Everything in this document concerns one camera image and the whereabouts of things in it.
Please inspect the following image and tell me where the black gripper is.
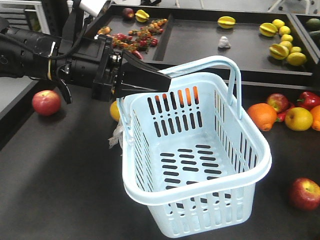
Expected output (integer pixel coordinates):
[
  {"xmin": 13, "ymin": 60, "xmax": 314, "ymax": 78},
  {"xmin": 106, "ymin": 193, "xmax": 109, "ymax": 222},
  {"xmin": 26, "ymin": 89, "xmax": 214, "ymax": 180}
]
[{"xmin": 58, "ymin": 35, "xmax": 171, "ymax": 102}]

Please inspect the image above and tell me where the large orange right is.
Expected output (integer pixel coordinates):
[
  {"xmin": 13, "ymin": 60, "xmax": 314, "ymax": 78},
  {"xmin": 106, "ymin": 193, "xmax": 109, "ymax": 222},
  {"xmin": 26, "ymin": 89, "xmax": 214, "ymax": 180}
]
[{"xmin": 310, "ymin": 105, "xmax": 320, "ymax": 132}]

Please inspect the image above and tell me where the orange far left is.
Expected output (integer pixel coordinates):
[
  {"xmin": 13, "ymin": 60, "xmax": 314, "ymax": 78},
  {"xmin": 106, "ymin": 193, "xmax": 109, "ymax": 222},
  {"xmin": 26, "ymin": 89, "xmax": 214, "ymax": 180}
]
[{"xmin": 151, "ymin": 86, "xmax": 200, "ymax": 109}]

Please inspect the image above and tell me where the black wooden produce stand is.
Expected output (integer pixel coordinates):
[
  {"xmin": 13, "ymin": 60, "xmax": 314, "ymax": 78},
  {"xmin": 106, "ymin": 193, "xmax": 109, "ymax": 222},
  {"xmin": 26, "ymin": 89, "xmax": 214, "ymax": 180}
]
[{"xmin": 0, "ymin": 3, "xmax": 320, "ymax": 240}]

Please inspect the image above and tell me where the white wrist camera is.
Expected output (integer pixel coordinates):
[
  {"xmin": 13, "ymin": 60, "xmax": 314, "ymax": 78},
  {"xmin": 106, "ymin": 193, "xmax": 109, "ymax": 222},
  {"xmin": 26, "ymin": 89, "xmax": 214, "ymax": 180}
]
[{"xmin": 72, "ymin": 0, "xmax": 109, "ymax": 17}]

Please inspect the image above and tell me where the red apple back left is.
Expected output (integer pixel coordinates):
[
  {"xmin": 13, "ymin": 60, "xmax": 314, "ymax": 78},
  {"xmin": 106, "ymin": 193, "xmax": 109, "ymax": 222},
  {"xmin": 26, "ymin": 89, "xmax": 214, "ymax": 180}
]
[{"xmin": 31, "ymin": 90, "xmax": 61, "ymax": 116}]

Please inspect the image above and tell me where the yellow starfruit centre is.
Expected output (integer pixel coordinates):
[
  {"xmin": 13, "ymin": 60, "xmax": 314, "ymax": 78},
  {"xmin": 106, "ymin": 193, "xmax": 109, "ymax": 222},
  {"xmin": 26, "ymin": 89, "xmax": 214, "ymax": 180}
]
[{"xmin": 217, "ymin": 16, "xmax": 237, "ymax": 29}]

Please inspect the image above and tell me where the red bell pepper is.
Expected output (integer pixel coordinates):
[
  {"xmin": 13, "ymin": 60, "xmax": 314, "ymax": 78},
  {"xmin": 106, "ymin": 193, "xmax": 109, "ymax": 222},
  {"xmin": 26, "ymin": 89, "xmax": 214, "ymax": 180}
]
[{"xmin": 296, "ymin": 91, "xmax": 320, "ymax": 111}]

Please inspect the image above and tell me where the red apple front right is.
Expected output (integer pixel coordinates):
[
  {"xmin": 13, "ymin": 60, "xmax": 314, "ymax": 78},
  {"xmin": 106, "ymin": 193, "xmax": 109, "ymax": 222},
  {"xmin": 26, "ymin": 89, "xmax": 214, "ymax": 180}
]
[{"xmin": 288, "ymin": 177, "xmax": 320, "ymax": 211}]

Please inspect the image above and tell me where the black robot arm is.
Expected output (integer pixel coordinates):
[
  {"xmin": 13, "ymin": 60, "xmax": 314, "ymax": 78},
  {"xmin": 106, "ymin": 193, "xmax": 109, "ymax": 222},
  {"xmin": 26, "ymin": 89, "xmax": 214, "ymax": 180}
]
[{"xmin": 0, "ymin": 16, "xmax": 123, "ymax": 104}]

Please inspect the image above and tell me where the orange near centre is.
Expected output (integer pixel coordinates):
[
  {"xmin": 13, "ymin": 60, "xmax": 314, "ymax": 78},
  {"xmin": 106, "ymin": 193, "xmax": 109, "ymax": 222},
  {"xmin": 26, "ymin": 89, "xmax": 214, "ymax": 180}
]
[{"xmin": 247, "ymin": 103, "xmax": 277, "ymax": 132}]

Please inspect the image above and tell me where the light blue plastic basket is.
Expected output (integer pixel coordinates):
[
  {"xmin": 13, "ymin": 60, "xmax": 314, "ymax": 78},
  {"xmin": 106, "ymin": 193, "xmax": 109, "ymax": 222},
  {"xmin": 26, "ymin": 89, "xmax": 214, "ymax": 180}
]
[{"xmin": 117, "ymin": 55, "xmax": 272, "ymax": 238}]

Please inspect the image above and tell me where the white garlic bulb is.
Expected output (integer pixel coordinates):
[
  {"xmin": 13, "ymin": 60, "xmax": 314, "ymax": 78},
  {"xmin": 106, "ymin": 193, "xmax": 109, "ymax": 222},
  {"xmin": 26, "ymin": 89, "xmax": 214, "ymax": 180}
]
[{"xmin": 217, "ymin": 36, "xmax": 232, "ymax": 49}]

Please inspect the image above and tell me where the red yellow apple back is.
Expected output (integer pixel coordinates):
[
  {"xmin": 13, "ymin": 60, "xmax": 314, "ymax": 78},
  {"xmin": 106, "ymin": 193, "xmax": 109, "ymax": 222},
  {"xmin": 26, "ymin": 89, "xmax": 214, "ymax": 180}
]
[{"xmin": 266, "ymin": 93, "xmax": 290, "ymax": 113}]

